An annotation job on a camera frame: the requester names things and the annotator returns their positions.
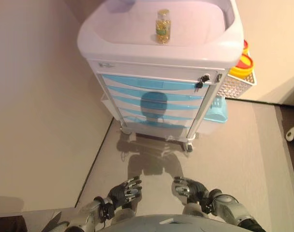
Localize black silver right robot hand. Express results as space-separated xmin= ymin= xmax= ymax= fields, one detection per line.
xmin=171 ymin=176 xmax=210 ymax=206

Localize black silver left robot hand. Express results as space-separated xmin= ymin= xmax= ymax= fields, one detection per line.
xmin=107 ymin=176 xmax=143 ymax=211

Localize clear bottle of yellow capsules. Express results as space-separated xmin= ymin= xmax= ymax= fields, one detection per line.
xmin=155 ymin=9 xmax=172 ymax=44

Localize silver right robot leg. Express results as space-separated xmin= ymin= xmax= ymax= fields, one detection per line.
xmin=182 ymin=202 xmax=207 ymax=216

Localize grey robot torso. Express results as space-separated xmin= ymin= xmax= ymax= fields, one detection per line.
xmin=93 ymin=214 xmax=242 ymax=232

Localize light blue plastic bin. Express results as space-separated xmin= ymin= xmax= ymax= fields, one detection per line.
xmin=203 ymin=95 xmax=229 ymax=123

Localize white side bin of cart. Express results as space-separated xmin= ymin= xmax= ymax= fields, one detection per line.
xmin=100 ymin=93 xmax=112 ymax=109

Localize white lattice side basket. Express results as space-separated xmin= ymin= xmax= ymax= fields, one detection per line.
xmin=215 ymin=70 xmax=258 ymax=99

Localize white bed leg with caster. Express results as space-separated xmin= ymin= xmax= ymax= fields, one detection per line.
xmin=285 ymin=125 xmax=294 ymax=143

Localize brown trousers of person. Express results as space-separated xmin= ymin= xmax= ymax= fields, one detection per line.
xmin=0 ymin=212 xmax=24 ymax=232

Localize white medical cart blue drawers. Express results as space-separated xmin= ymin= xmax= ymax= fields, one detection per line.
xmin=76 ymin=0 xmax=246 ymax=153

